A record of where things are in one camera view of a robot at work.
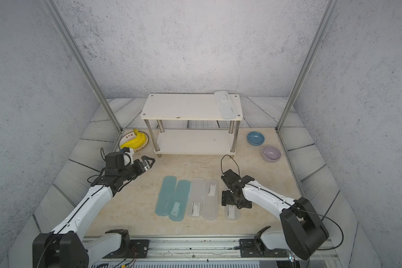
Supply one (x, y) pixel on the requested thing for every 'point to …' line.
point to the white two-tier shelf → (191, 124)
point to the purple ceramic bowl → (271, 153)
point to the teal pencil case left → (165, 196)
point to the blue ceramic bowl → (255, 138)
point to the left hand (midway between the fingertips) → (152, 163)
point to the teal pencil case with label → (178, 205)
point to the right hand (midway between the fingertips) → (234, 203)
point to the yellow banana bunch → (139, 140)
